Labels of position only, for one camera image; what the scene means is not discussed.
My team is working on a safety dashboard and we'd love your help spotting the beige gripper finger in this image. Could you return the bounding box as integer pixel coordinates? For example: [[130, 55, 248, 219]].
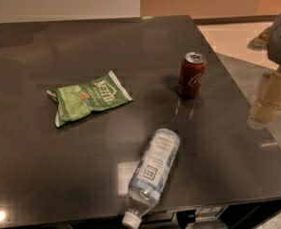
[[251, 65, 281, 124]]

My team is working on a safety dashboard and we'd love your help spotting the red coke can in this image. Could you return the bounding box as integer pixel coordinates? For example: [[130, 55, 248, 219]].
[[178, 52, 207, 98]]

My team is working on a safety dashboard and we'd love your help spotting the green jalapeno chip bag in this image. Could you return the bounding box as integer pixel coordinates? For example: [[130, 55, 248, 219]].
[[47, 71, 132, 127]]

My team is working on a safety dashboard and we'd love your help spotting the clear plastic water bottle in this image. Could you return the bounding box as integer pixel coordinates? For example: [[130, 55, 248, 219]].
[[122, 128, 180, 229]]

